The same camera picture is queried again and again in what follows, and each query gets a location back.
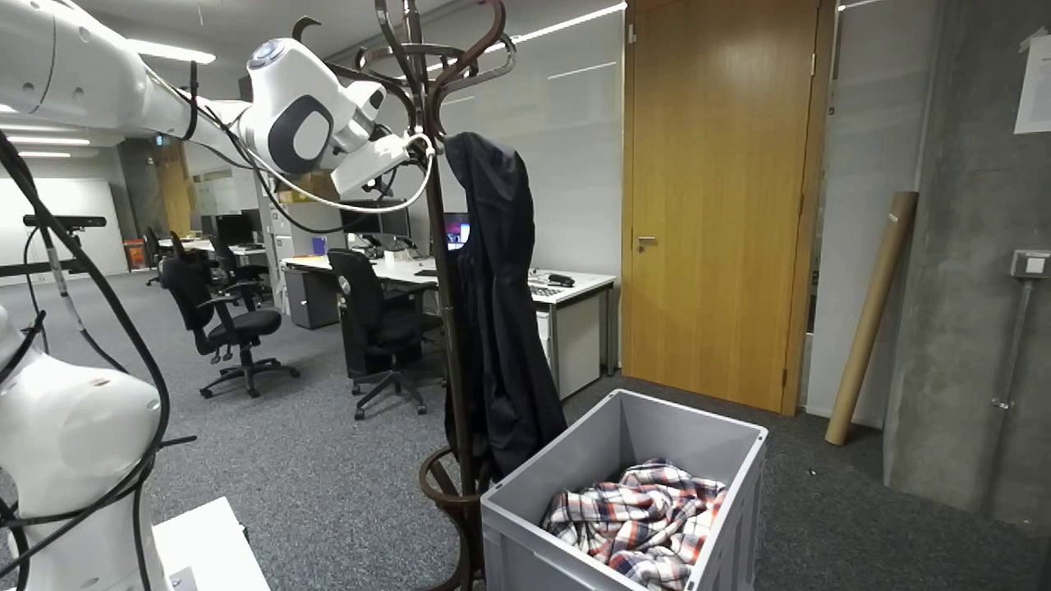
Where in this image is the black hoodie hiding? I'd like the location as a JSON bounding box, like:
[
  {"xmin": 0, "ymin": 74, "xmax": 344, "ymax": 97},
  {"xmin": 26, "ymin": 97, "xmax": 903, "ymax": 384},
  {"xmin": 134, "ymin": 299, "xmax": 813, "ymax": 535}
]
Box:
[{"xmin": 439, "ymin": 129, "xmax": 570, "ymax": 485}]

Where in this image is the dark wooden coat stand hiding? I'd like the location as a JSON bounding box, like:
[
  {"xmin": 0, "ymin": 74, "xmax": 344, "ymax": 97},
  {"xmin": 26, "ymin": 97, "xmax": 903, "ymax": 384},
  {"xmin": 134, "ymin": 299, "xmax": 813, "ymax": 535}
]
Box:
[{"xmin": 286, "ymin": 0, "xmax": 517, "ymax": 591}]

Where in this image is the white desk with drawers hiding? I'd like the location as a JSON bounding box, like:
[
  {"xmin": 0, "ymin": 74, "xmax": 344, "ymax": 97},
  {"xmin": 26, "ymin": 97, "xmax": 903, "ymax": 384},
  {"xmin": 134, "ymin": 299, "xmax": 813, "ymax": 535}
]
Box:
[{"xmin": 279, "ymin": 253, "xmax": 619, "ymax": 414}]

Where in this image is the lit computer monitor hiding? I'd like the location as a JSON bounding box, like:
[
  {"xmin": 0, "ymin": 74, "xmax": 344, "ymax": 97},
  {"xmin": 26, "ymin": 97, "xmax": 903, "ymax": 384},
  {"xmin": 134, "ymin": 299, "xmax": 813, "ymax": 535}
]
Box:
[{"xmin": 439, "ymin": 209, "xmax": 476, "ymax": 253}]

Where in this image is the dark computer monitor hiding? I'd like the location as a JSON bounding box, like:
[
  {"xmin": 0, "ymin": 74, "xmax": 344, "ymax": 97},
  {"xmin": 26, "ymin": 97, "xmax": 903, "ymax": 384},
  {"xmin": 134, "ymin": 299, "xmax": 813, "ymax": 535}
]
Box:
[{"xmin": 339, "ymin": 202, "xmax": 412, "ymax": 236}]

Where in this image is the wooden door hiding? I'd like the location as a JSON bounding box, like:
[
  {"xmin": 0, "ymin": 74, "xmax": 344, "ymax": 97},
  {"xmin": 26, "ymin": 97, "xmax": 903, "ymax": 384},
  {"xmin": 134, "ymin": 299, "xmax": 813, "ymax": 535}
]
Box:
[{"xmin": 617, "ymin": 0, "xmax": 838, "ymax": 419}]

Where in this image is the white cabinet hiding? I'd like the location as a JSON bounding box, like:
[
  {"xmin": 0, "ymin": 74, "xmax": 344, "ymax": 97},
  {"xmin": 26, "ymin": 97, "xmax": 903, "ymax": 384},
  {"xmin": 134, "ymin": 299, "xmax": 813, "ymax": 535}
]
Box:
[{"xmin": 262, "ymin": 200, "xmax": 354, "ymax": 287}]

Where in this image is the cardboard box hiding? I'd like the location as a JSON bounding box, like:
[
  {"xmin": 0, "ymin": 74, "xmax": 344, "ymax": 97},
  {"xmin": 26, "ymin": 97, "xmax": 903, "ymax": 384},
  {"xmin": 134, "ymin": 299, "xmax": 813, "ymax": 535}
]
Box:
[{"xmin": 286, "ymin": 167, "xmax": 342, "ymax": 207}]

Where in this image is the grey plastic crate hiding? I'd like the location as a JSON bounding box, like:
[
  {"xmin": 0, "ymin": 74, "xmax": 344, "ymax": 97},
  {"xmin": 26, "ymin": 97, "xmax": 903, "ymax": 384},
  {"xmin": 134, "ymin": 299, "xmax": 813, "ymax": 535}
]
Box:
[{"xmin": 476, "ymin": 384, "xmax": 770, "ymax": 591}]

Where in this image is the plaid cloth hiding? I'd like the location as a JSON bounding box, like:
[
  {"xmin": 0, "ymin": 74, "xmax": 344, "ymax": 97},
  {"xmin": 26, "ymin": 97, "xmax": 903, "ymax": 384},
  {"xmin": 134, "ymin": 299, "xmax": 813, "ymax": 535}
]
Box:
[{"xmin": 539, "ymin": 457, "xmax": 729, "ymax": 591}]

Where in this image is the black office chair with armrests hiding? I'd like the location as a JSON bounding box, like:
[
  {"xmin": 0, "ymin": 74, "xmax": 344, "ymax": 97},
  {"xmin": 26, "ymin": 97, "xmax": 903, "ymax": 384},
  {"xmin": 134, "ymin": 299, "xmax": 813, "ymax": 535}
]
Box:
[{"xmin": 162, "ymin": 246, "xmax": 302, "ymax": 401}]

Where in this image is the long cardboard tube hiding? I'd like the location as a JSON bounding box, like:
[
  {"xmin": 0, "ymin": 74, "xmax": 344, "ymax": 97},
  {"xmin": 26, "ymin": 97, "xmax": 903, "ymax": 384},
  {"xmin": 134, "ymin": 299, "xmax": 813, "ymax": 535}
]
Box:
[{"xmin": 822, "ymin": 186, "xmax": 923, "ymax": 450}]

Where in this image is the white robot platform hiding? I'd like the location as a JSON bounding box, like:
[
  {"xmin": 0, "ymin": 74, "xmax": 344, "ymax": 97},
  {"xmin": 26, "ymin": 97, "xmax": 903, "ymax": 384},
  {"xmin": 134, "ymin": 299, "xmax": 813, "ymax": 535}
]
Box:
[{"xmin": 149, "ymin": 495, "xmax": 271, "ymax": 591}]

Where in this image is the long ceiling light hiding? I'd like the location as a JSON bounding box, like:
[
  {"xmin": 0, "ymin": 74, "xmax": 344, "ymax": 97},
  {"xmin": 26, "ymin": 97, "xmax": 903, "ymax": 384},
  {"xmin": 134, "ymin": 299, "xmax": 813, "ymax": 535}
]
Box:
[
  {"xmin": 121, "ymin": 35, "xmax": 221, "ymax": 67},
  {"xmin": 0, "ymin": 130, "xmax": 95, "ymax": 152}
]

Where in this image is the grey conduit pipe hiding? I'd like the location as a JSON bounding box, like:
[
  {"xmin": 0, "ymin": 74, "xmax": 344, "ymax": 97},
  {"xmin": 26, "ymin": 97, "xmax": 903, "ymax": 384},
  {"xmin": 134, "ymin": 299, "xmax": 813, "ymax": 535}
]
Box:
[{"xmin": 984, "ymin": 276, "xmax": 1040, "ymax": 519}]

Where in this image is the white paper sign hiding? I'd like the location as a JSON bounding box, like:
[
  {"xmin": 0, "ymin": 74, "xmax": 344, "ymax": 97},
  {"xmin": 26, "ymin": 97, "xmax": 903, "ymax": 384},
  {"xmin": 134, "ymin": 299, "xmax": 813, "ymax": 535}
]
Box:
[{"xmin": 1011, "ymin": 27, "xmax": 1051, "ymax": 136}]

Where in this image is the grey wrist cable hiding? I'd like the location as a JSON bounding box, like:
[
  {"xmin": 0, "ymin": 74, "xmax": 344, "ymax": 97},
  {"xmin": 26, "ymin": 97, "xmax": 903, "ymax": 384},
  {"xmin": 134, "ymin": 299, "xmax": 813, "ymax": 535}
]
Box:
[{"xmin": 189, "ymin": 60, "xmax": 439, "ymax": 220}]

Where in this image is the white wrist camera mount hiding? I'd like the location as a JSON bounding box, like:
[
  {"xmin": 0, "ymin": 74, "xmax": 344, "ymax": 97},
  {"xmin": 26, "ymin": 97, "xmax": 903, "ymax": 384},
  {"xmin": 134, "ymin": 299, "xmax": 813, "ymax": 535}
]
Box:
[{"xmin": 326, "ymin": 129, "xmax": 432, "ymax": 202}]

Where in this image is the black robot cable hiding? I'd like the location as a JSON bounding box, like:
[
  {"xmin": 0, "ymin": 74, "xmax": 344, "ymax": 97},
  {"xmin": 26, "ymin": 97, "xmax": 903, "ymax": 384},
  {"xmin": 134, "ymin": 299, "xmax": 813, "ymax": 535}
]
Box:
[{"xmin": 0, "ymin": 129, "xmax": 203, "ymax": 591}]

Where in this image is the black camera on tripod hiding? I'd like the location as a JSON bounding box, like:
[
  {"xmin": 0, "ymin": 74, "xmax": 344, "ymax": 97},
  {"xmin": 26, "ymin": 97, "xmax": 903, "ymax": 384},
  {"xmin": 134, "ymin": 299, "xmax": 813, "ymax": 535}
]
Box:
[{"xmin": 5, "ymin": 209, "xmax": 111, "ymax": 280}]

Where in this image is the grey wall switch box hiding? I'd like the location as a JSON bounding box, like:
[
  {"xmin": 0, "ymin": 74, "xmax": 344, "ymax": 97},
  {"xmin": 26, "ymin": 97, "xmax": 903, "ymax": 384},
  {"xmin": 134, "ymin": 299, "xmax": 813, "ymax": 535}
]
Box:
[{"xmin": 1006, "ymin": 246, "xmax": 1051, "ymax": 283}]

